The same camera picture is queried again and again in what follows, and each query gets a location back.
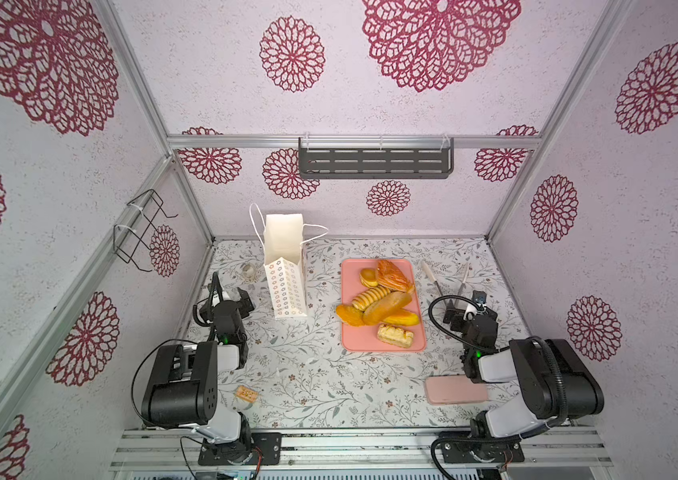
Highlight white paper bag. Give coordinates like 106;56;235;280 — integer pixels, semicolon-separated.
249;203;328;320

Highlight long baguette loaf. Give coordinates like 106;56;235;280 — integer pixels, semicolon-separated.
363;291;412;326

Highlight small round bun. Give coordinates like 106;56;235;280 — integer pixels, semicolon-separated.
360;268;378;288

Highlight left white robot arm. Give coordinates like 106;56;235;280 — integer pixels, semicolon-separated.
129;273;255;464

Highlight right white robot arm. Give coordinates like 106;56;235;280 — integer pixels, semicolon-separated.
427;295;605;474

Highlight yellow bread roll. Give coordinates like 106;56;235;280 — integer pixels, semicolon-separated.
383;309;421;327

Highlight cream sandwich bread slice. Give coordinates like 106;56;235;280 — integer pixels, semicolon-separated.
377;324;415;349

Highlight ridged striped bread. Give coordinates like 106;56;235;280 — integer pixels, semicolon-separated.
351;285;391;312

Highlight orange oval bread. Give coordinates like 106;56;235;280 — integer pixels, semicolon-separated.
335;304;365;327

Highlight pink rectangular box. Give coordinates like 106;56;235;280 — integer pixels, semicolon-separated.
425;375;489;406

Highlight small cracker biscuit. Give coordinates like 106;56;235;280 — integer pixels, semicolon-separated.
234;385;259;404

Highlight pink tray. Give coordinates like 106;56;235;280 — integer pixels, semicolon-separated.
336;259;426;353

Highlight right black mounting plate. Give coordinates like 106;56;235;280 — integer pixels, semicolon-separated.
438;431;526;464

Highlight black mounting plate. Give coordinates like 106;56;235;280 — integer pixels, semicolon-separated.
438;431;526;464
198;432;283;467

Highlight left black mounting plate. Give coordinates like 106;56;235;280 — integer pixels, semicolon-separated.
198;432;283;467

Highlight black wire wall rack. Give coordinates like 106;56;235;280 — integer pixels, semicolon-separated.
111;189;180;277

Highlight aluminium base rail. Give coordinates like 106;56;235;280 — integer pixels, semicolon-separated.
107;426;613;475

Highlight dark grey wall shelf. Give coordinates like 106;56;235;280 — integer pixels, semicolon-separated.
297;138;455;180

